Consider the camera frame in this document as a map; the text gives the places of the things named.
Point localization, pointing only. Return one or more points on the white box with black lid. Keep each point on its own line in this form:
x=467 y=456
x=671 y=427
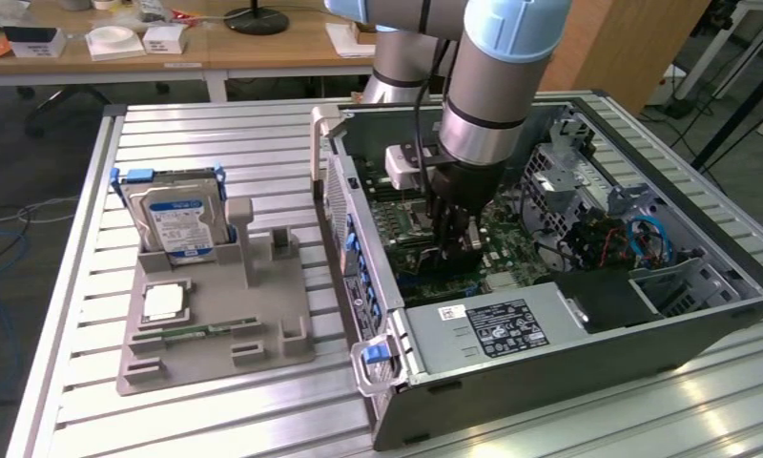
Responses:
x=35 y=43

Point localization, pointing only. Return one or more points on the green RAM stick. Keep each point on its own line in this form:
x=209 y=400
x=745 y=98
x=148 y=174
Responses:
x=191 y=329

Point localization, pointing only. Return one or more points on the wooden desk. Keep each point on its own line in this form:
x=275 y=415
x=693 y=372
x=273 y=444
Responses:
x=70 y=67

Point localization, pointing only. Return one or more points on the black stand pole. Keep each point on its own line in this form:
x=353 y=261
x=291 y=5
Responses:
x=741 y=100

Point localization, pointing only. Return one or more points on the white bowl holder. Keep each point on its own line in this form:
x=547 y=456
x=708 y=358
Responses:
x=115 y=45

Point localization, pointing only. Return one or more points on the black plastic cover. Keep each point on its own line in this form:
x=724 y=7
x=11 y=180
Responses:
x=604 y=296

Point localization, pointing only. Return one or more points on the grey power supply unit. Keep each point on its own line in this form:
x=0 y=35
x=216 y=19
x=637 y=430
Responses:
x=445 y=343

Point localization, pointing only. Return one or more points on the silver perforated drive cage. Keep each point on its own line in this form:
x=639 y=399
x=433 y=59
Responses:
x=557 y=205

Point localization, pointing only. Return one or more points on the plain white box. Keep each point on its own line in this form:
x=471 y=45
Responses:
x=164 y=40

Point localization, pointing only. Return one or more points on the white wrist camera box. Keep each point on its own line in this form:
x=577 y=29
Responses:
x=404 y=167

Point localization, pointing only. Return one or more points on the black office chair base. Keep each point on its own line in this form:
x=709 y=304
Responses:
x=58 y=102

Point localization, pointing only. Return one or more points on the black open PC case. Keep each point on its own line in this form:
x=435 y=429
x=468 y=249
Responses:
x=547 y=396

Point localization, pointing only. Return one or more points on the silver CPU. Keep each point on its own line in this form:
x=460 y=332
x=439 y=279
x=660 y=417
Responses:
x=164 y=303

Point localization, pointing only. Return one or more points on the CPU socket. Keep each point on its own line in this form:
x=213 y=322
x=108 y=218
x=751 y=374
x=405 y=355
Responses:
x=416 y=214

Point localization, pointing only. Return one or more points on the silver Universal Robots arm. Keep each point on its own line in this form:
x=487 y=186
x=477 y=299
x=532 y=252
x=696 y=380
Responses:
x=489 y=95

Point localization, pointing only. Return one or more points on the wooden cabinet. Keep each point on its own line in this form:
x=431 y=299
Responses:
x=631 y=57

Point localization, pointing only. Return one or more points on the white paper stack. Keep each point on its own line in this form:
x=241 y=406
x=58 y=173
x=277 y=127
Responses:
x=347 y=43

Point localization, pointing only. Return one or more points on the grey disk bay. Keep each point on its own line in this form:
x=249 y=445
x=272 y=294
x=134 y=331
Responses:
x=693 y=286

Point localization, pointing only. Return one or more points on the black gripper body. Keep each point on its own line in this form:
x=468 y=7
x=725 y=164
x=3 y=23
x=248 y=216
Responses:
x=468 y=186

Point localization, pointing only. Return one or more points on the black lamp base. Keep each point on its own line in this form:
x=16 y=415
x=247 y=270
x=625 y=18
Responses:
x=257 y=24

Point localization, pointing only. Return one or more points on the green motherboard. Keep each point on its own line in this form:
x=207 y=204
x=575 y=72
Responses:
x=512 y=238

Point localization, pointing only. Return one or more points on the hard disk in blue carrier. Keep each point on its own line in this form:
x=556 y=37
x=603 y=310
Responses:
x=178 y=224

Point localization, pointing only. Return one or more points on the white floor box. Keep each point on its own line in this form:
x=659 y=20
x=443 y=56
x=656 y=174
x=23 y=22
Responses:
x=665 y=86

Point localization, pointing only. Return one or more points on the graphics card with black fan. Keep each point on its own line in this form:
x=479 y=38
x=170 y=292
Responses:
x=459 y=272

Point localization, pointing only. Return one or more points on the grey parts rack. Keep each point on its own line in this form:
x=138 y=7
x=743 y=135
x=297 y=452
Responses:
x=209 y=353

